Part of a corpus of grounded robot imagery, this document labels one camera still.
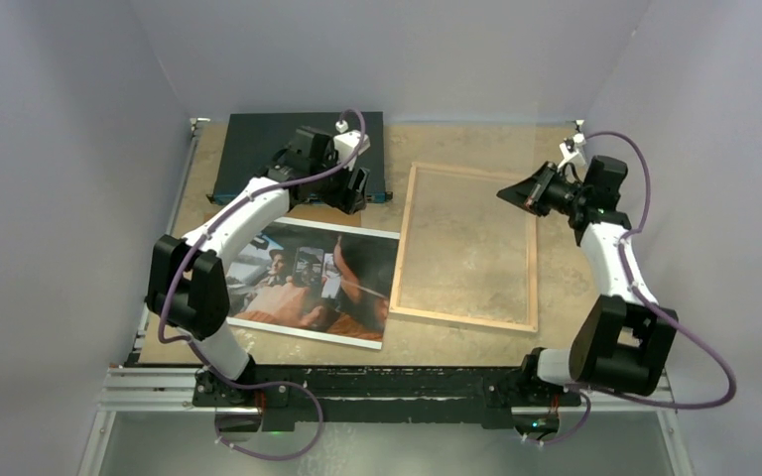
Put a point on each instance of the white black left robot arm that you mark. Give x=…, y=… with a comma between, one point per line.
x=187, y=287

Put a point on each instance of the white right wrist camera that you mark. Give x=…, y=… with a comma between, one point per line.
x=572, y=151

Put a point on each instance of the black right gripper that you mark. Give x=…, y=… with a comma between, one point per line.
x=529, y=192

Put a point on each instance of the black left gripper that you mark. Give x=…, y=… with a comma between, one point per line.
x=347, y=200

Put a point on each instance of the white wooden picture frame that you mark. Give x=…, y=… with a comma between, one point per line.
x=465, y=257

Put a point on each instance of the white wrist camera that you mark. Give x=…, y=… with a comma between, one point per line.
x=572, y=151
x=349, y=143

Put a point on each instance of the dark network switch box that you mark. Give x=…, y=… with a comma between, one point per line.
x=252, y=139

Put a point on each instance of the clear acrylic sheet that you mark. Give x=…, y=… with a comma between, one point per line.
x=493, y=149

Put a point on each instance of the large printed photo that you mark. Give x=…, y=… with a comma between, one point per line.
x=316, y=281

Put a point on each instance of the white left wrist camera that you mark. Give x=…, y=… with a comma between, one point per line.
x=349, y=143

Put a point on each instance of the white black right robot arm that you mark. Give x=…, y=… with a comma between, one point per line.
x=623, y=345

